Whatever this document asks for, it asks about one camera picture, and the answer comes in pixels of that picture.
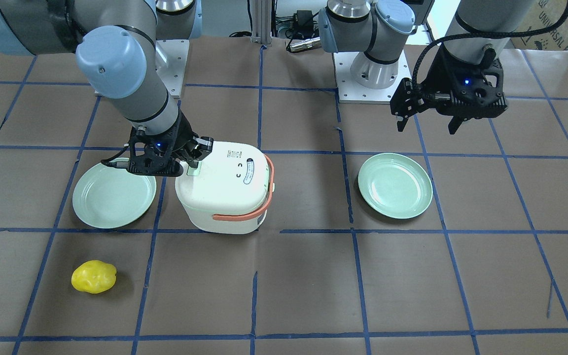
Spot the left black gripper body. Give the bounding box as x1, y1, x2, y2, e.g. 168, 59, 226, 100
420, 44, 506, 107

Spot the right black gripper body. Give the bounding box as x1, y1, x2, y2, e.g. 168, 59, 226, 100
134, 111, 199, 162

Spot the cream rice cooker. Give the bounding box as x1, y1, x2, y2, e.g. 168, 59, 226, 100
175, 141, 275, 234

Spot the green plate near left arm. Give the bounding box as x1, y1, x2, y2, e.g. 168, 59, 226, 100
357, 153, 433, 219

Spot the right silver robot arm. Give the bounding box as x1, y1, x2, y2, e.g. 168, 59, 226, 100
0, 0, 213, 176

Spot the green plate near right arm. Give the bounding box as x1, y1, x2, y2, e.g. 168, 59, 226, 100
72, 163, 156, 229

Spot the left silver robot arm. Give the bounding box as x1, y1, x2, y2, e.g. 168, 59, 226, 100
317, 0, 533, 134

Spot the cardboard box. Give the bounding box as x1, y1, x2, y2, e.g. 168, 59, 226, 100
511, 0, 568, 52

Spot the yellow toy fruit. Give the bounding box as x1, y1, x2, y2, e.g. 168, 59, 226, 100
71, 260, 117, 294

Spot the brown paper table mat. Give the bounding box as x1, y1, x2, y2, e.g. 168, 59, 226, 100
0, 36, 568, 355

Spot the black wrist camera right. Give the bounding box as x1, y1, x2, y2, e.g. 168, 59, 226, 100
101, 143, 183, 177

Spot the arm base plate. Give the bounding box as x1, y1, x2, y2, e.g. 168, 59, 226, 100
333, 52, 411, 104
94, 38, 190, 99

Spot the aluminium frame post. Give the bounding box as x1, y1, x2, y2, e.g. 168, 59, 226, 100
248, 0, 275, 47

